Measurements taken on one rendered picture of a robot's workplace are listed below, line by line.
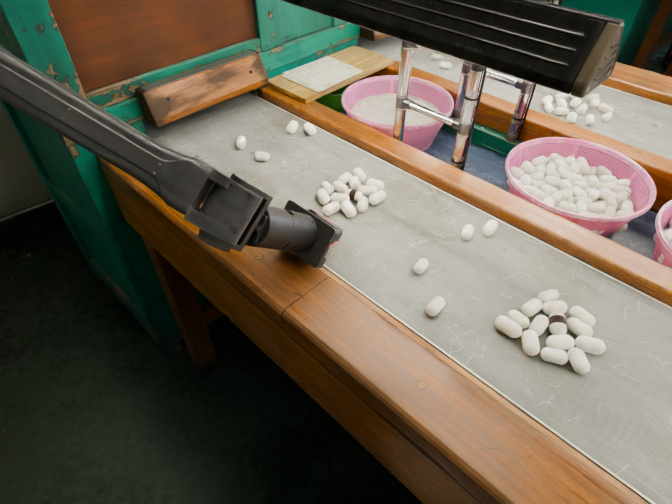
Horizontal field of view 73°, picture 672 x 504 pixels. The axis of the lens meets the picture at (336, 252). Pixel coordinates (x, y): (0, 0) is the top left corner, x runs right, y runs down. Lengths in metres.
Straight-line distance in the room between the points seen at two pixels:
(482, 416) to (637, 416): 0.20
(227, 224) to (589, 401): 0.49
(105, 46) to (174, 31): 0.15
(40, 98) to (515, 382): 0.64
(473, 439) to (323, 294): 0.27
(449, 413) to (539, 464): 0.10
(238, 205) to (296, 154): 0.47
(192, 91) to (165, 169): 0.54
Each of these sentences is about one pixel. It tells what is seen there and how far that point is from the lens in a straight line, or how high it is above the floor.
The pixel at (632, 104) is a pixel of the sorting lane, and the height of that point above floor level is 0.74.
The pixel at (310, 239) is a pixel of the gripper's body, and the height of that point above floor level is 0.83.
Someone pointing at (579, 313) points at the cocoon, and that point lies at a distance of 0.73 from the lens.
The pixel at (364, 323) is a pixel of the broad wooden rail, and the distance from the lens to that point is 0.63.
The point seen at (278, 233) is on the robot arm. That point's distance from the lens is 0.59.
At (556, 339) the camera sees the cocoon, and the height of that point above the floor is 0.76.
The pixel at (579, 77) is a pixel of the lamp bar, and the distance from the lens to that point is 0.58.
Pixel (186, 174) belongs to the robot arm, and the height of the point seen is 0.97.
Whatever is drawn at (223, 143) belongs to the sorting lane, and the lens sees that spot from 1.05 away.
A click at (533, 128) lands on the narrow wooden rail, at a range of 1.15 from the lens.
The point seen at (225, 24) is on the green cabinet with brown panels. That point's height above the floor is 0.92.
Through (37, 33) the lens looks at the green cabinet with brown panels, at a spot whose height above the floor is 1.00.
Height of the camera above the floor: 1.27
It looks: 44 degrees down
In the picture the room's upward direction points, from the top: straight up
